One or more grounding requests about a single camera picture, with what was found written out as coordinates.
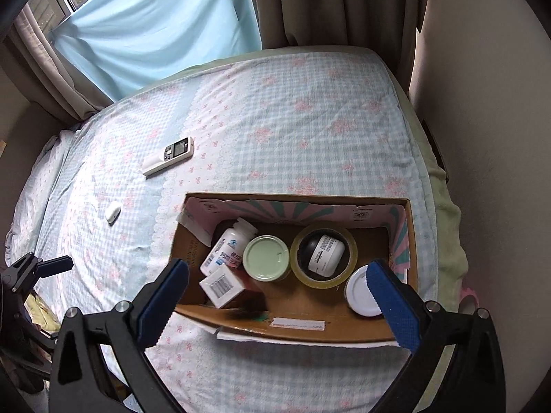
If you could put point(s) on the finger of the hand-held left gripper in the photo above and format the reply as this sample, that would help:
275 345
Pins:
54 264

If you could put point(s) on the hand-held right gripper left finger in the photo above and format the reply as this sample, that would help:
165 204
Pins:
161 305

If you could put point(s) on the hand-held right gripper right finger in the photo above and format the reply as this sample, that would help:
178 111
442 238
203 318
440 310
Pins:
394 305

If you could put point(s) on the green jar with white lid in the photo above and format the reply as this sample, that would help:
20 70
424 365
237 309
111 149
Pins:
359 292

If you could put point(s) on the small red box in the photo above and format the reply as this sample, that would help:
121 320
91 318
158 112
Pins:
221 286

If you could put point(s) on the black and white jar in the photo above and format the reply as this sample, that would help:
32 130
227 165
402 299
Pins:
326 254

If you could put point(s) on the white pill bottle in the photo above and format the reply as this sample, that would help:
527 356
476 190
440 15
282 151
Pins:
228 249

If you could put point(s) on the cardboard box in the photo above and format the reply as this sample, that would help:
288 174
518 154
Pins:
301 309

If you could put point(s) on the yellow tape roll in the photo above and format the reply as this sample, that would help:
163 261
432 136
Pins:
297 262

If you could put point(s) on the jar with pale green lid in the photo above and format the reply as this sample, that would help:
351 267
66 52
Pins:
265 259

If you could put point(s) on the small white object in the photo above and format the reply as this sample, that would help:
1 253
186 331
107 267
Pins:
112 214

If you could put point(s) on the white remote control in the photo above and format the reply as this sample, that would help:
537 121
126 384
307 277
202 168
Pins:
169 155

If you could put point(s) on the grey-brown curtain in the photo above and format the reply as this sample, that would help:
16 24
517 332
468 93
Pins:
335 4
47 64

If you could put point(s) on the light blue hanging cloth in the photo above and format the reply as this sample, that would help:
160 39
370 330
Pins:
150 21

